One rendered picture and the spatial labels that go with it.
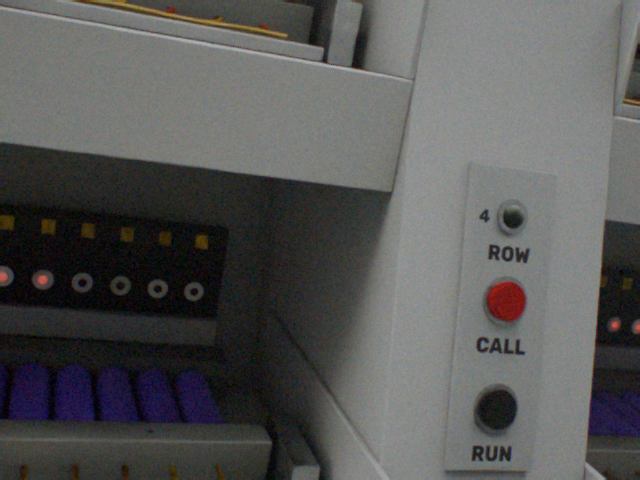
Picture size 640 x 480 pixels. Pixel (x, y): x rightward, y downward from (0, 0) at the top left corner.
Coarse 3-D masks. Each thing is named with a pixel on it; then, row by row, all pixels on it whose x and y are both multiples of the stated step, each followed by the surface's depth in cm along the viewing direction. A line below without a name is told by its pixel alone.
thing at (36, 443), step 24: (0, 432) 33; (24, 432) 34; (48, 432) 34; (72, 432) 34; (96, 432) 35; (120, 432) 35; (144, 432) 36; (168, 432) 36; (192, 432) 36; (216, 432) 37; (240, 432) 37; (264, 432) 38; (0, 456) 33; (24, 456) 33; (48, 456) 34; (72, 456) 34; (96, 456) 34; (120, 456) 35; (144, 456) 35; (168, 456) 35; (192, 456) 36; (216, 456) 36; (240, 456) 36; (264, 456) 37
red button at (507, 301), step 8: (496, 288) 32; (504, 288) 32; (512, 288) 32; (520, 288) 32; (496, 296) 32; (504, 296) 32; (512, 296) 32; (520, 296) 32; (496, 304) 32; (504, 304) 32; (512, 304) 32; (520, 304) 32; (496, 312) 32; (504, 312) 32; (512, 312) 32; (520, 312) 32; (504, 320) 32; (512, 320) 32
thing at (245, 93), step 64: (0, 0) 31; (64, 0) 34; (128, 0) 35; (192, 0) 36; (256, 0) 36; (320, 0) 37; (384, 0) 35; (0, 64) 27; (64, 64) 28; (128, 64) 28; (192, 64) 29; (256, 64) 30; (320, 64) 30; (384, 64) 34; (0, 128) 28; (64, 128) 28; (128, 128) 29; (192, 128) 30; (256, 128) 30; (320, 128) 31; (384, 128) 32
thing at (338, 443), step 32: (0, 320) 43; (32, 320) 44; (64, 320) 44; (96, 320) 45; (128, 320) 45; (160, 320) 46; (192, 320) 46; (288, 352) 43; (288, 384) 42; (320, 384) 38; (224, 416) 44; (256, 416) 45; (288, 416) 39; (320, 416) 37; (288, 448) 36; (320, 448) 37; (352, 448) 33
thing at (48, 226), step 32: (0, 224) 42; (32, 224) 43; (64, 224) 43; (96, 224) 44; (128, 224) 44; (160, 224) 45; (192, 224) 46; (0, 256) 43; (32, 256) 43; (64, 256) 44; (96, 256) 44; (128, 256) 45; (160, 256) 45; (192, 256) 46; (224, 256) 46; (0, 288) 43; (32, 288) 44; (64, 288) 44; (96, 288) 45
